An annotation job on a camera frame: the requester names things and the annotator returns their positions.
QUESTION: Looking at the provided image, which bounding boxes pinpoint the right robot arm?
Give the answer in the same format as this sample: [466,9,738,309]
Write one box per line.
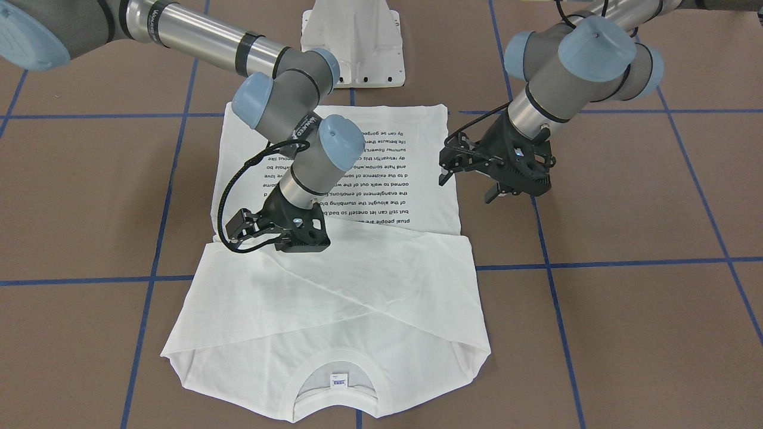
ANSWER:
[1,1,365,253]

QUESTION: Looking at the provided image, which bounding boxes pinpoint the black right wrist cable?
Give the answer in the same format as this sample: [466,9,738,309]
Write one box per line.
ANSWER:
[216,140,312,254]

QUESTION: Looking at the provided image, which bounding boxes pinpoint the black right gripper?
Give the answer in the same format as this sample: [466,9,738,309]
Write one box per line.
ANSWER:
[224,186,331,253]

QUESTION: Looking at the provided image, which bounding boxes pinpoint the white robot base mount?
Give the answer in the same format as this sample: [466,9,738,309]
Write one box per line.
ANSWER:
[300,1,406,89]

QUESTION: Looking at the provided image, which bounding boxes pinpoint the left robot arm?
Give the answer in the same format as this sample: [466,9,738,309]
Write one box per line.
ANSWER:
[439,1,680,203]

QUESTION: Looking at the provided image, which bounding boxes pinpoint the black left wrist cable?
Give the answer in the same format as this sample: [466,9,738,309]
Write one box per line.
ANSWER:
[444,0,638,150]

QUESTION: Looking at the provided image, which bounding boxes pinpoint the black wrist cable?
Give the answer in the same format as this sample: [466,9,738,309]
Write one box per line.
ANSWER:
[444,0,638,150]
[216,140,312,254]

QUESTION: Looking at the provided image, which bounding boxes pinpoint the white long-sleeve printed shirt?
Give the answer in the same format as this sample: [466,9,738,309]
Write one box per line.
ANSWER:
[161,105,491,422]

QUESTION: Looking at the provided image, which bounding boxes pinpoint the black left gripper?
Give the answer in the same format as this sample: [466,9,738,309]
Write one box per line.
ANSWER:
[439,111,556,204]

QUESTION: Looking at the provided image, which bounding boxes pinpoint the blue tape grid lines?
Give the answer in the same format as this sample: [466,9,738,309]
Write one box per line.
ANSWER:
[1,9,762,428]

